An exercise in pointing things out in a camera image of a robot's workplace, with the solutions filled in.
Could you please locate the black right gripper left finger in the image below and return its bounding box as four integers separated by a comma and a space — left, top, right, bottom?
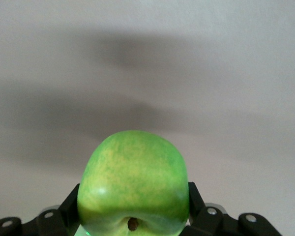
0, 183, 84, 236

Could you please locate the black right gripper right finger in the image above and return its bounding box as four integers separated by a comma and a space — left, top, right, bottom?
179, 181, 283, 236

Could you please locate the green apple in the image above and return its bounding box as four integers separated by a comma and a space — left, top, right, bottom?
77, 130, 190, 236

